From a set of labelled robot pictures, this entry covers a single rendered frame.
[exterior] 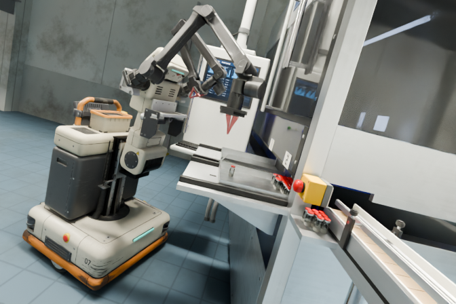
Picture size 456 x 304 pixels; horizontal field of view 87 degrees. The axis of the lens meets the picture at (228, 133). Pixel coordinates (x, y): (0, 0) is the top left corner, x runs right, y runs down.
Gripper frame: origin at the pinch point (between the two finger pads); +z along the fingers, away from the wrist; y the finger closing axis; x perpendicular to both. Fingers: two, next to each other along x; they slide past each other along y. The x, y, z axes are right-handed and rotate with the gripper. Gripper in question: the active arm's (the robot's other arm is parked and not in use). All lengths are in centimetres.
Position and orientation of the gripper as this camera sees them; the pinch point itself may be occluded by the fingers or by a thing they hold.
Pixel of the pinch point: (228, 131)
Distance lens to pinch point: 90.0
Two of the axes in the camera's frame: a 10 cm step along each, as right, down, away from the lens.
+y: 9.7, 2.3, 0.3
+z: -2.4, 9.6, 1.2
